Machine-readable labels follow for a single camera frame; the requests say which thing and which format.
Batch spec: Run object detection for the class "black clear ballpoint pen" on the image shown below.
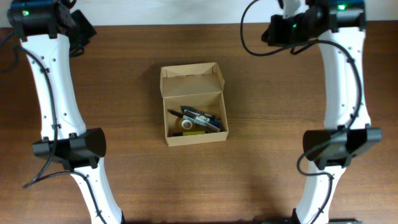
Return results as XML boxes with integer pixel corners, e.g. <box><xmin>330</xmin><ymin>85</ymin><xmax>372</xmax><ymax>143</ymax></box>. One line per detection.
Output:
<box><xmin>180</xmin><ymin>106</ymin><xmax>220</xmax><ymax>119</ymax></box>

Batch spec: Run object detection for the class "black whiteboard marker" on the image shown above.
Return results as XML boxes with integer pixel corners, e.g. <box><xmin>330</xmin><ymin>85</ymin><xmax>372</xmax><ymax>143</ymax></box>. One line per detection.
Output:
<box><xmin>185</xmin><ymin>110</ymin><xmax>221</xmax><ymax>132</ymax></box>

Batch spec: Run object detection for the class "brown cardboard box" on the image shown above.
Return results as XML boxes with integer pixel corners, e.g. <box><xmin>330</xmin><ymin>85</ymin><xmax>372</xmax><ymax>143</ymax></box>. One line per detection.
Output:
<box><xmin>160</xmin><ymin>62</ymin><xmax>229</xmax><ymax>147</ymax></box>

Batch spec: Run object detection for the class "yellow tape roll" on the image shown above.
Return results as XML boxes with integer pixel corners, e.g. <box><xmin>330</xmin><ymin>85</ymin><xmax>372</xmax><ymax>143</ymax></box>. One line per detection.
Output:
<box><xmin>175</xmin><ymin>118</ymin><xmax>201</xmax><ymax>132</ymax></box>

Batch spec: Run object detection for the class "blue whiteboard marker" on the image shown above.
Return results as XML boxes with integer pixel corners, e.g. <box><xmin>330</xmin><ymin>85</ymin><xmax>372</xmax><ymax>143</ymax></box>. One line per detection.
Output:
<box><xmin>186</xmin><ymin>110</ymin><xmax>221</xmax><ymax>128</ymax></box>

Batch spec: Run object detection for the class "black Sharpie marker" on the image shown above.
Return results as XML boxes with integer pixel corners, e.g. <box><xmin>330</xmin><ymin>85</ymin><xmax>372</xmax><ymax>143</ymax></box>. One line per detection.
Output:
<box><xmin>167</xmin><ymin>110</ymin><xmax>207</xmax><ymax>127</ymax></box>

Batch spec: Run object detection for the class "yellow highlighter marker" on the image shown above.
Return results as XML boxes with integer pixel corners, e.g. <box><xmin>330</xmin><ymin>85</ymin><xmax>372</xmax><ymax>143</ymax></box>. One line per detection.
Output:
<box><xmin>172</xmin><ymin>131</ymin><xmax>207</xmax><ymax>137</ymax></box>

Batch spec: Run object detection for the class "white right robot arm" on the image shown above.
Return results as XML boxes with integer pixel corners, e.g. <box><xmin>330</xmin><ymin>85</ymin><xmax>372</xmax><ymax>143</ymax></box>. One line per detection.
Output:
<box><xmin>262</xmin><ymin>0</ymin><xmax>382</xmax><ymax>223</ymax></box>

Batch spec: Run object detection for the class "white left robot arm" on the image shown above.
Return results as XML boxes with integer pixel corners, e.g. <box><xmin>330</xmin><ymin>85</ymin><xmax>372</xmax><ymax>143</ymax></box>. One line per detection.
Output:
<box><xmin>7</xmin><ymin>0</ymin><xmax>125</xmax><ymax>223</ymax></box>

